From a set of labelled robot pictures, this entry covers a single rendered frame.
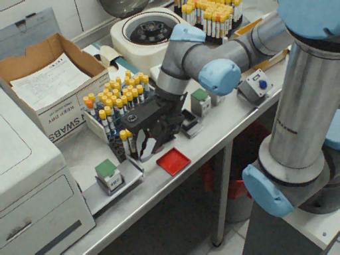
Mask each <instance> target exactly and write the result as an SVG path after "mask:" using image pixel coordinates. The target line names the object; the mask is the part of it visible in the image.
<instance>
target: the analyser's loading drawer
mask: <svg viewBox="0 0 340 255"><path fill-rule="evenodd" d="M117 169H118V170H119V171H120V175H121V176H122V180H123V184H121V185H120V186H119V187H117V189H114V191H112V192H110V190H109V188H108V187H107V186H106V185H105V184H104V183H103V182H102V181H101V180H100V179H99V178H98V177H97V176H94V177H95V178H96V180H97V182H96V183H94V184H93V185H92V186H90V187H89V188H88V189H86V190H85V191H84V192H82V193H81V194H82V195H83V196H84V197H85V198H86V202H87V205H88V207H89V209H90V212H91V213H92V214H95V213H96V212H97V211H99V210H100V209H101V208H102V207H103V206H105V205H106V204H107V203H109V202H110V201H111V200H112V199H113V198H115V197H116V196H118V195H119V194H120V193H121V192H123V190H125V189H126V188H128V187H129V186H130V185H131V184H133V183H134V182H135V181H137V180H138V179H139V178H140V177H141V176H142V177H143V178H145V172H144V169H143V167H142V166H141V165H140V164H139V163H138V162H137V161H135V160H134V158H131V156H130V155H128V153H127V154H126V160H125V161H123V162H122V163H120V164H119V165H118V166H117Z"/></svg>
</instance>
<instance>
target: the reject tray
mask: <svg viewBox="0 0 340 255"><path fill-rule="evenodd" d="M190 162H191V160H190V159H189V158H187V156H185V155H183V154H182V153H181V152H180V151H179V150H178V149H176V148H175V147H174V146H173V148H172V149H170V150H169V151H168V152H166V153H165V154H164V155H162V156H161V157H160V158H158V159H157V161H156V163H157V164H158V165H160V166H161V167H162V168H163V169H164V170H166V172H168V173H169V174H170V175H172V176H173V177H174V176H175V175H176V174H178V172H180V171H181V170H182V169H184V167H186V166H187V165H188V164H189V163H190Z"/></svg>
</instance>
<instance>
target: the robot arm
mask: <svg viewBox="0 0 340 255"><path fill-rule="evenodd" d="M274 1H277V2H278V4H279V7H278V8H276V9H275V10H274V11H272V12H271V13H270V14H269V15H267V16H266V17H264V19H263V20H261V21H260V22H259V23H258V24H257V25H255V26H254V27H252V28H251V29H250V30H249V31H248V32H247V33H244V34H243V35H240V36H239V37H236V38H235V39H232V40H231V41H229V42H226V43H224V44H223V45H220V46H219V47H217V48H214V49H211V48H209V47H207V46H206V45H205V44H204V43H205V38H206V34H205V33H204V31H202V30H201V29H198V28H196V27H194V26H192V25H186V24H183V23H180V24H178V25H175V27H174V29H173V33H172V35H171V37H170V39H169V44H168V45H167V50H166V52H165V56H164V57H163V62H162V64H161V70H160V71H159V74H158V78H157V81H156V85H155V93H156V94H155V95H154V96H152V97H150V98H149V99H147V100H146V101H145V102H143V103H142V104H140V105H139V106H138V107H136V108H134V109H133V110H132V111H130V112H129V113H128V114H126V115H125V116H124V117H122V125H123V126H124V127H125V128H126V129H127V130H128V131H129V132H131V134H135V140H136V141H137V153H138V156H139V160H140V162H141V163H145V162H146V161H149V160H150V159H151V158H152V157H153V156H154V155H156V154H157V153H159V152H161V151H163V148H164V142H165V135H167V134H171V133H172V132H173V135H174V134H179V132H180V129H181V126H182V124H183V122H184V119H185V116H184V115H183V114H182V113H181V110H182V107H183V105H184V103H185V99H186V97H187V93H188V92H187V87H188V85H189V82H190V79H191V78H192V79H193V80H194V81H196V82H198V83H199V84H200V85H201V86H202V87H203V88H204V89H205V90H209V91H210V92H211V93H213V94H214V95H216V96H226V95H228V94H230V93H231V92H232V91H233V89H234V88H236V87H237V86H238V84H239V82H240V78H241V74H243V73H244V72H246V71H248V70H250V69H251V68H253V67H255V66H257V65H258V64H260V63H263V62H264V61H265V60H269V59H271V58H273V57H274V56H275V55H277V54H278V53H279V52H280V51H282V50H284V49H285V48H288V47H289V46H290V45H291V49H290V55H289V58H288V63H287V67H286V72H285V77H284V81H283V84H282V85H283V86H282V91H281V93H280V100H279V102H278V109H277V112H276V117H275V121H274V125H273V128H272V134H270V135H269V136H268V137H266V138H265V139H264V141H263V142H262V144H261V146H260V148H259V154H258V158H257V160H256V161H255V162H254V163H252V164H249V165H248V166H247V168H245V169H244V170H243V172H242V179H243V181H244V185H245V186H246V188H247V190H248V191H249V193H250V194H251V195H252V197H253V199H255V201H256V202H257V203H258V204H259V205H260V206H261V207H262V208H263V209H264V210H265V211H266V212H267V213H270V214H271V215H273V216H275V217H284V216H286V215H287V214H289V213H290V212H294V209H296V208H299V209H301V210H303V211H306V212H308V213H313V214H328V213H332V212H335V211H336V210H337V209H339V208H340V110H338V106H339V103H340V0H274ZM179 122H181V125H180V126H179V129H178V130H175V129H176V128H177V125H178V123H179Z"/></svg>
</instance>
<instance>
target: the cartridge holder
mask: <svg viewBox="0 0 340 255"><path fill-rule="evenodd" d="M181 113H182V114H183V115H184V116H185V119H184V122H183V124H182V126H181V129H180V131H181V132H183V133H184V134H186V135H187V136H188V137H193V136H194V135H195V134H196V133H198V132H199V131H201V130H202V128H203V125H202V124H201V123H200V122H199V117H197V116H196V115H194V114H192V113H191V112H190V111H188V110H187V109H186V108H185V109H183V110H181Z"/></svg>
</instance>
